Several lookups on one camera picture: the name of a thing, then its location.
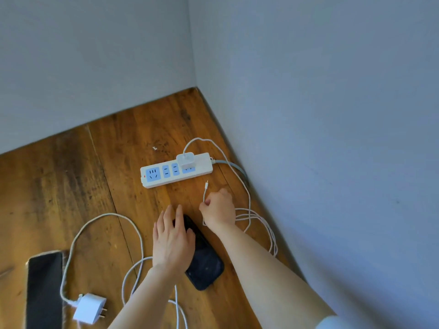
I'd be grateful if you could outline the person's right hand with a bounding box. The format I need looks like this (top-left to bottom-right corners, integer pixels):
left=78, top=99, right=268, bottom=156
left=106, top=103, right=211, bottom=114
left=199, top=188, right=237, bottom=234

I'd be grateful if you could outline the person's left hand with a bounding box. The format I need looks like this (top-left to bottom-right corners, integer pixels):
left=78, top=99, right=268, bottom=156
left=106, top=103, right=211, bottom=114
left=152, top=204, right=196, bottom=275

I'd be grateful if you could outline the thin white charging cable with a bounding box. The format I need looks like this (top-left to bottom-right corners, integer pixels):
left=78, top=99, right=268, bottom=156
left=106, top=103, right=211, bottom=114
left=183, top=138, right=278, bottom=258

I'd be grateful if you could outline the black smartphone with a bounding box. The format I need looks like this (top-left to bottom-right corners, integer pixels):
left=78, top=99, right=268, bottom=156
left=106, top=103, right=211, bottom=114
left=172, top=214, right=225, bottom=291

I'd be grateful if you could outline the person's left forearm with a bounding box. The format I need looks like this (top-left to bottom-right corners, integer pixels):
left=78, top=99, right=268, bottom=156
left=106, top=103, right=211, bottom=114
left=108, top=265, right=189, bottom=329

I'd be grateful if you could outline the person's right forearm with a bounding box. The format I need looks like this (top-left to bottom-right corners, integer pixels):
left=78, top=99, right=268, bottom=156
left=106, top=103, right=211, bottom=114
left=207, top=223, right=338, bottom=329

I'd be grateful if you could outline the white power strip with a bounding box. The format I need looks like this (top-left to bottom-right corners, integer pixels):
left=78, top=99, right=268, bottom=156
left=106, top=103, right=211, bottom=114
left=140, top=152, right=214, bottom=189

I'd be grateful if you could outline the small white plugged charger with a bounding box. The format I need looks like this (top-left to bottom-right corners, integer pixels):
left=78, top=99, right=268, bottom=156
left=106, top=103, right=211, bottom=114
left=176, top=152, right=195, bottom=171

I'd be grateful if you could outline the white charger with metal prongs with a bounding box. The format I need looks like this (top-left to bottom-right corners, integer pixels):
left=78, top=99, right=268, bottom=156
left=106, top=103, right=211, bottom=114
left=72, top=293, right=108, bottom=325

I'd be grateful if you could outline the smartphone with pale rim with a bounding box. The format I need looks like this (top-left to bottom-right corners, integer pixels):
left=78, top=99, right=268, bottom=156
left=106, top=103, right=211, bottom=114
left=26, top=250, right=66, bottom=329

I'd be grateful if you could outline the grey power strip cord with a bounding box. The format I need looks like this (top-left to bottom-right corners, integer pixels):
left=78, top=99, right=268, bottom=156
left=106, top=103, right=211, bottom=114
left=210, top=159, right=249, bottom=183

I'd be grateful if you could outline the thick white charger cable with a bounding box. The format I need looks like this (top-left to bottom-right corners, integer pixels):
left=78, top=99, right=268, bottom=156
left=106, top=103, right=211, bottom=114
left=60, top=212, right=188, bottom=329

